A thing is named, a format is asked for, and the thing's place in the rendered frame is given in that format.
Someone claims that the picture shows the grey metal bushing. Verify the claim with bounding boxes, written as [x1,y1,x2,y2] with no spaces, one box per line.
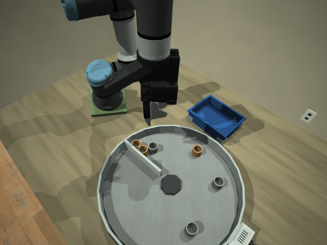
[212,176,224,190]
[185,222,198,237]
[148,142,158,154]

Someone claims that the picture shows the blue crate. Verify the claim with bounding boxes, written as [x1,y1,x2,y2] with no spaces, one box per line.
[187,95,246,145]

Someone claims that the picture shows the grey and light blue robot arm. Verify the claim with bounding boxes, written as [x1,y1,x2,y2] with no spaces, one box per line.
[61,0,173,111]

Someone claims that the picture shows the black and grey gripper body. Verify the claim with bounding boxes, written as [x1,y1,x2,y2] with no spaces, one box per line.
[136,49,180,105]

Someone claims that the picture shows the bronze bushing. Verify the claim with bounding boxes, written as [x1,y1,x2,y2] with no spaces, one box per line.
[192,145,202,157]
[131,139,141,149]
[138,145,148,156]

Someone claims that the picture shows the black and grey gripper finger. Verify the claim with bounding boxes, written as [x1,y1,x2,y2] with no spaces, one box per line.
[143,93,168,126]
[158,102,167,109]

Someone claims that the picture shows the grey round turntable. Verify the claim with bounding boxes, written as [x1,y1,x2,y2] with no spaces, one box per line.
[97,125,255,245]

